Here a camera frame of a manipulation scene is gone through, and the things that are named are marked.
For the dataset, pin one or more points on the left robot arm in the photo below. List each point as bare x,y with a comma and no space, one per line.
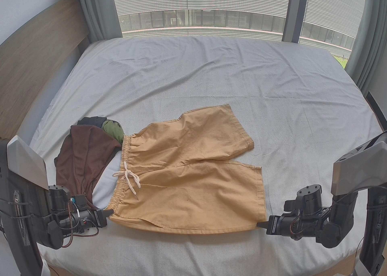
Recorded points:
27,163

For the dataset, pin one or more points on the green garment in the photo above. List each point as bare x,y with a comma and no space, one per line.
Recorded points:
113,131

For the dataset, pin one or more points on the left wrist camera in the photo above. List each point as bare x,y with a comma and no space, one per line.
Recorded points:
80,201

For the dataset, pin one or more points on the pale grey garment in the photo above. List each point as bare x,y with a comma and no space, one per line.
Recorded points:
105,184

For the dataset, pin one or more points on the brown garment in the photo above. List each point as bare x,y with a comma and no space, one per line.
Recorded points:
78,160

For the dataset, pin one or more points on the tan shorts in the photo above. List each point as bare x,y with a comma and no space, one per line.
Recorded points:
187,178

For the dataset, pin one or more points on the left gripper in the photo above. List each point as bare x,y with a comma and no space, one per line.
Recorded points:
90,219

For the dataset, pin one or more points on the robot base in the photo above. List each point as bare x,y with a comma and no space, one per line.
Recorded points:
359,268

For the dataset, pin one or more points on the black garment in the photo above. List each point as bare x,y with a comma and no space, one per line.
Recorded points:
90,121

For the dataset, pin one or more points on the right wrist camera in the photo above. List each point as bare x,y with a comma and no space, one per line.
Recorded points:
290,205

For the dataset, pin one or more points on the bed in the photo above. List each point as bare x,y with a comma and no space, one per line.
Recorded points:
211,72

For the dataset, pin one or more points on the grey-green curtain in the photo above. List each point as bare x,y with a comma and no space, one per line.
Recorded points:
372,42
90,2

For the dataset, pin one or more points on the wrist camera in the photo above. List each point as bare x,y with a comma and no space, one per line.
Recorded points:
80,201
290,205

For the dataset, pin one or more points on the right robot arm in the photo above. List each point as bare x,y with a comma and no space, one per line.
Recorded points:
356,169

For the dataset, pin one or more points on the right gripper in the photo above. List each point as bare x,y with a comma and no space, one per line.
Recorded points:
281,225

